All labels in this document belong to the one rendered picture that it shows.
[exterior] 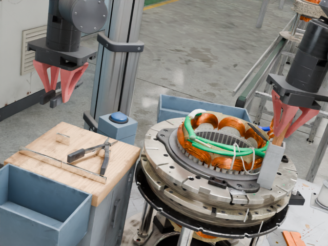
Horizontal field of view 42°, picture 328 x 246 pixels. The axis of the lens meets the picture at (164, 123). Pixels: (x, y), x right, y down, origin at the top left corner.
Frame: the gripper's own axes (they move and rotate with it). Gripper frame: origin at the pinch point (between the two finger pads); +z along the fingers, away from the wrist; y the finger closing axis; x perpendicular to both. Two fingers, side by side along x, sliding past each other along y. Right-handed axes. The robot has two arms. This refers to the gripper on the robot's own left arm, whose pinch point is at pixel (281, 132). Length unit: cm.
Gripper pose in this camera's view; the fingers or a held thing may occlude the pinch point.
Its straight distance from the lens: 79.0
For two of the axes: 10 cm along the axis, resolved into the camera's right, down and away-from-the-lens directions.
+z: -2.5, 8.7, 4.3
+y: 9.5, 1.3, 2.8
